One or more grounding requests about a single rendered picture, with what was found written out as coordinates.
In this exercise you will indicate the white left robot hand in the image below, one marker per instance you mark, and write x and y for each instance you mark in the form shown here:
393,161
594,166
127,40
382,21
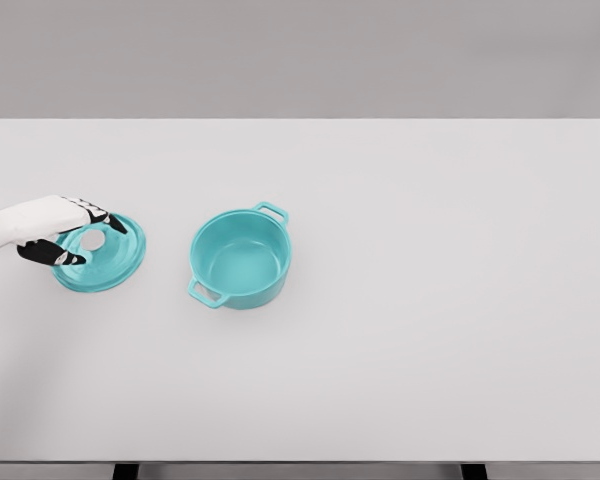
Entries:
45,215

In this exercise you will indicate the teal pot lid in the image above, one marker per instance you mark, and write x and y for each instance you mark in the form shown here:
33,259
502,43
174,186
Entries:
107,260

